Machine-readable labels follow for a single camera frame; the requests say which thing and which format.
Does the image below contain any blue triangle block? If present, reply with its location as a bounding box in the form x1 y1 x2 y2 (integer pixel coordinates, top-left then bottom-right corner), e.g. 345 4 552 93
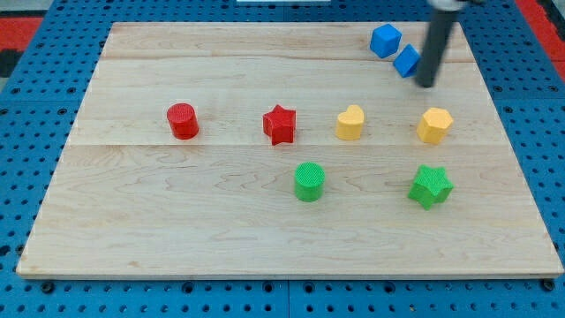
393 44 420 78

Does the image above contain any red cylinder block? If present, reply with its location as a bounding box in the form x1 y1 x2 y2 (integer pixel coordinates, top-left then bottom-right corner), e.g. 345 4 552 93
166 102 200 140

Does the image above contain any green star block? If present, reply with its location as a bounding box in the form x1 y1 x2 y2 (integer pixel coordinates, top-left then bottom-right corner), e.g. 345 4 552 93
408 164 455 210

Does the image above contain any red star block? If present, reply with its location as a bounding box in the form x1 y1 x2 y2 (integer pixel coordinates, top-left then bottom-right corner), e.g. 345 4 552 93
262 104 296 146

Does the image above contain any blue cube block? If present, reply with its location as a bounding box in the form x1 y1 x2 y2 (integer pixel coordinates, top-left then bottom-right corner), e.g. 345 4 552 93
369 24 403 58

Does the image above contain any yellow heart block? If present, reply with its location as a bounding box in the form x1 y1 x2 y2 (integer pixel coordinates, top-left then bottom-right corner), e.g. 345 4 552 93
335 104 365 140

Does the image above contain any wooden board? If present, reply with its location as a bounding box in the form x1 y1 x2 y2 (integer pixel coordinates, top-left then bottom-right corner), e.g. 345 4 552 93
17 22 563 280

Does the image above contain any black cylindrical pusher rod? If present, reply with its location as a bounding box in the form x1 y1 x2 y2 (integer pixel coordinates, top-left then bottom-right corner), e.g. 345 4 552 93
415 0 467 88

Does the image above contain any green cylinder block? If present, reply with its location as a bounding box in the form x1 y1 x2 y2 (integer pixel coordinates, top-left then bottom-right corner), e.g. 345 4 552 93
294 162 325 202

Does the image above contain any yellow hexagon block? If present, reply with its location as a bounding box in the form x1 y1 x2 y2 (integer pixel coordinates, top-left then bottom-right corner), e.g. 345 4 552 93
416 108 454 145

